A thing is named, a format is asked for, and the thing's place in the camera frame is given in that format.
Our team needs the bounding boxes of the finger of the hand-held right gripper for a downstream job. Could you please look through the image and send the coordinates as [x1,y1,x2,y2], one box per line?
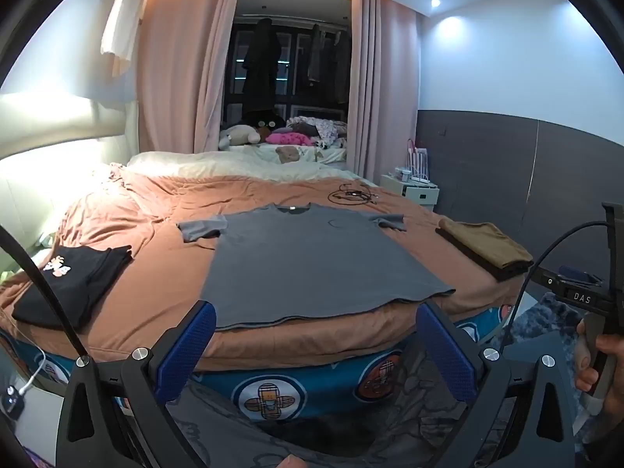
[558,265,604,286]

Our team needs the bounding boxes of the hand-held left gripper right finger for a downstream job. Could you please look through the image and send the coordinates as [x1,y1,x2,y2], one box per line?
[414,300,581,468]

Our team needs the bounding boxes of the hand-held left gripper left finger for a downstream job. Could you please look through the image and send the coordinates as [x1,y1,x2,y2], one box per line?
[56,300,218,468]

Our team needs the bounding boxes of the grey t-shirt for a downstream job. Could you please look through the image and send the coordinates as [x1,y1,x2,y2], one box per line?
[176,202,456,330]

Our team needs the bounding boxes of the folded brown clothes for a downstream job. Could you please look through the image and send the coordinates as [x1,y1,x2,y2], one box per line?
[438,219,534,274]

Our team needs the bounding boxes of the dark hanging clothes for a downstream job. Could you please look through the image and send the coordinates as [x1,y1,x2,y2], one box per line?
[307,24,352,83]

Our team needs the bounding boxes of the person's right hand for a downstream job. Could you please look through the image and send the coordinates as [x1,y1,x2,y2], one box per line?
[574,319,624,403]

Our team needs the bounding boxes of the grey shaggy rug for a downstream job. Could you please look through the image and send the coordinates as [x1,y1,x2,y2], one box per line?
[504,295,586,356]

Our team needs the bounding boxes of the orange blanket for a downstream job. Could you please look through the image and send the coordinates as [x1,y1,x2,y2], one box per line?
[0,163,512,371]

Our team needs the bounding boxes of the blue printed bed sheet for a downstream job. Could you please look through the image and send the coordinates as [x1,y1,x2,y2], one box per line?
[0,302,518,422]

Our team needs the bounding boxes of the black printed t-shirt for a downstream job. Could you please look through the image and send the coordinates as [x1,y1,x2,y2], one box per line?
[12,245,133,328]

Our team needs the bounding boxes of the person's grey patterned pants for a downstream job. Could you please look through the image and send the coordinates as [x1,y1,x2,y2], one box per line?
[166,351,488,468]

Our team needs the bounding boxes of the cream nightstand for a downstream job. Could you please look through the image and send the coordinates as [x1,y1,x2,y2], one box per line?
[380,173,440,213]

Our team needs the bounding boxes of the small clear containers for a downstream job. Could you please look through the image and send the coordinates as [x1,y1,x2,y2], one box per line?
[394,167,430,187]

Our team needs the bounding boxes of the cream duvet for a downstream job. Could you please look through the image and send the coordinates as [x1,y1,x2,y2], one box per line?
[127,146,376,188]

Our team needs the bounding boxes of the striped bag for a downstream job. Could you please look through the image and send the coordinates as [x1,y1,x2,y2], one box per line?
[407,139,430,183]

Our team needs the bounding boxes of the black power adapter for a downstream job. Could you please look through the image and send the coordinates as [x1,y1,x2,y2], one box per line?
[0,385,25,417]

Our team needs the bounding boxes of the cream plush toy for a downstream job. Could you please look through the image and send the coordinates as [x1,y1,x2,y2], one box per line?
[218,124,259,151]

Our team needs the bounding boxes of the cream headboard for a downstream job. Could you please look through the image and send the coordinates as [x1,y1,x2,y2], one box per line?
[0,134,140,274]

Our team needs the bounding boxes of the pink cloth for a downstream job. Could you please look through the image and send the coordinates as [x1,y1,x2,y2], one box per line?
[266,131,315,147]

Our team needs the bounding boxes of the dark plush toy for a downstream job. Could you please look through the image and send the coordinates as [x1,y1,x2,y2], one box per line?
[253,114,286,142]

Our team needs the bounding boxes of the floral cloth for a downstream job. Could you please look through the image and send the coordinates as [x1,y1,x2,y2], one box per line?
[287,116,348,147]

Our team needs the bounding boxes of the pink curtain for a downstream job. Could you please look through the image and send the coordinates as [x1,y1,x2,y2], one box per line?
[139,0,239,154]
[347,0,422,183]

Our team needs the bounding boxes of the black hanging coat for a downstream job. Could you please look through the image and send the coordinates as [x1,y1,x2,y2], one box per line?
[242,17,281,113]

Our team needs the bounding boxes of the white hanging shirt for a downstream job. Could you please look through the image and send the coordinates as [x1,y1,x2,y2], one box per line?
[100,0,149,76]

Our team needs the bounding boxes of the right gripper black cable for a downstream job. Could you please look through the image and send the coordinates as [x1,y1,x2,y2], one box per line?
[500,221,608,352]

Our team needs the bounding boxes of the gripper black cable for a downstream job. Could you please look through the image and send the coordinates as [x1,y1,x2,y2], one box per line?
[500,221,608,352]
[0,224,86,359]

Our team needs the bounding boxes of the white charging cable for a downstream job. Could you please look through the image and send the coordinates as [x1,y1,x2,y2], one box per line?
[19,348,47,395]

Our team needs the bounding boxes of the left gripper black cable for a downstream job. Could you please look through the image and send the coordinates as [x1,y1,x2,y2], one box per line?
[0,224,86,359]

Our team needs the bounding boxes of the tangled black cables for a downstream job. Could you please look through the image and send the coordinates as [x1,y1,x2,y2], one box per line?
[328,183,378,206]

